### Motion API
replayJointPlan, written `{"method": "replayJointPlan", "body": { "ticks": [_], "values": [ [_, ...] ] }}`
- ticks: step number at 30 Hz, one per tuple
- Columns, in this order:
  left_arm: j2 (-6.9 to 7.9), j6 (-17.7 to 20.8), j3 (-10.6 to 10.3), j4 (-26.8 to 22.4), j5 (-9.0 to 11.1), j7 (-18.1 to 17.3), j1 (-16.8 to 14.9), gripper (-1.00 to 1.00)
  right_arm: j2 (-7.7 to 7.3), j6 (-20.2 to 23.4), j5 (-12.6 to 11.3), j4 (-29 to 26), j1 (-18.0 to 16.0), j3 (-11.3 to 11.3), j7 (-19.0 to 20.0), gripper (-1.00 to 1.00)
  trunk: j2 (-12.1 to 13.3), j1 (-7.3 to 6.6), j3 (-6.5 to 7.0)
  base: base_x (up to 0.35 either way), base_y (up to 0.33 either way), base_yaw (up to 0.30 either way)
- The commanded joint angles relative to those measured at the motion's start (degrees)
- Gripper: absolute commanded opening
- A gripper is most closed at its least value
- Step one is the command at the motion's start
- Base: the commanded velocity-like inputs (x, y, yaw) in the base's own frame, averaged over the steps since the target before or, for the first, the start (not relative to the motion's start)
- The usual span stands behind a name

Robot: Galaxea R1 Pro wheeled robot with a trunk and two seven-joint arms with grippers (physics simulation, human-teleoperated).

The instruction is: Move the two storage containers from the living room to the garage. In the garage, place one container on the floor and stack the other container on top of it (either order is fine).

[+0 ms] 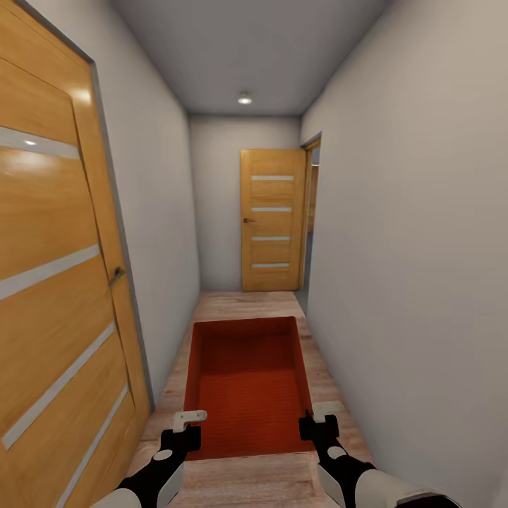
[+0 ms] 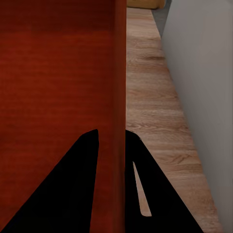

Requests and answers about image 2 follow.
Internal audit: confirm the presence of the storage box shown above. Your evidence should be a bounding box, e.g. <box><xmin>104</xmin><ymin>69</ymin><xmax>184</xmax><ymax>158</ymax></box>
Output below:
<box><xmin>0</xmin><ymin>0</ymin><xmax>127</xmax><ymax>233</ymax></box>

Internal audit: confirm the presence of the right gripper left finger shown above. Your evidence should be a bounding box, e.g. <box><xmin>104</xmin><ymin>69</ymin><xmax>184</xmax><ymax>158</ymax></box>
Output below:
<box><xmin>0</xmin><ymin>129</ymin><xmax>99</xmax><ymax>233</ymax></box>

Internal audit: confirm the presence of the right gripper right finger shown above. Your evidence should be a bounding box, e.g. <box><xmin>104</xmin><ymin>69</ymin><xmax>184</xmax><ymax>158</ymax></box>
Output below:
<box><xmin>124</xmin><ymin>130</ymin><xmax>204</xmax><ymax>233</ymax></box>

